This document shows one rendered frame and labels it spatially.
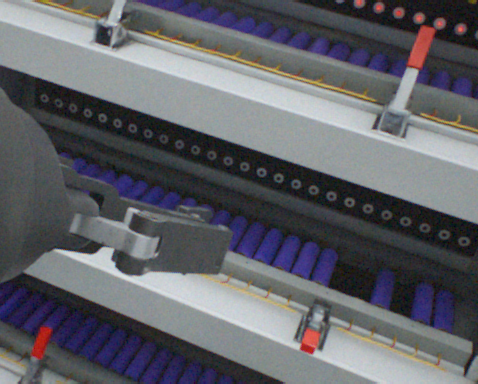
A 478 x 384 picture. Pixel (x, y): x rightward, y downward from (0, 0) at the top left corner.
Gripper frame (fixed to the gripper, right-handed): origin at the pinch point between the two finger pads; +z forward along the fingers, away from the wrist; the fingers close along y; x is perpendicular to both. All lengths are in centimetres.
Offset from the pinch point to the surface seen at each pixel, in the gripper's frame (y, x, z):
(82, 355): -9.4, -21.6, 32.8
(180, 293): 1.5, -8.1, 21.5
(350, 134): 11.5, 10.6, 16.6
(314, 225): 10.6, 2.1, 34.8
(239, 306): 7.2, -7.4, 22.8
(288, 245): 9.0, -0.7, 30.6
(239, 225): 3.3, -0.5, 30.9
